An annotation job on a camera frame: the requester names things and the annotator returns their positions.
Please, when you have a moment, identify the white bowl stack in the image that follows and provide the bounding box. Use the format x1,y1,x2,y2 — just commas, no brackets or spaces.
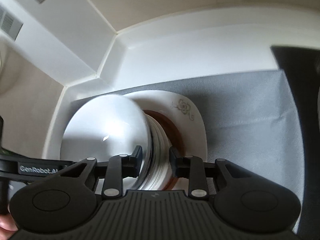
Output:
60,95,172,190

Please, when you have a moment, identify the grey shelf liner mat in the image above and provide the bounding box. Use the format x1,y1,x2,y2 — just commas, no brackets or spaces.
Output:
85,71,304,239

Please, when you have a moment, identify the white floral square plate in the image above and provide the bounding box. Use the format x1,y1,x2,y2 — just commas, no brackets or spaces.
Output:
125,90,207,190

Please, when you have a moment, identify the person's hand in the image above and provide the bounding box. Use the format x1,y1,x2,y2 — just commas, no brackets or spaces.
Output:
0,213,17,231

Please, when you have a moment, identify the brown round plate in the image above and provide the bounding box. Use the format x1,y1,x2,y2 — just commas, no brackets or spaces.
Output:
140,110,185,190

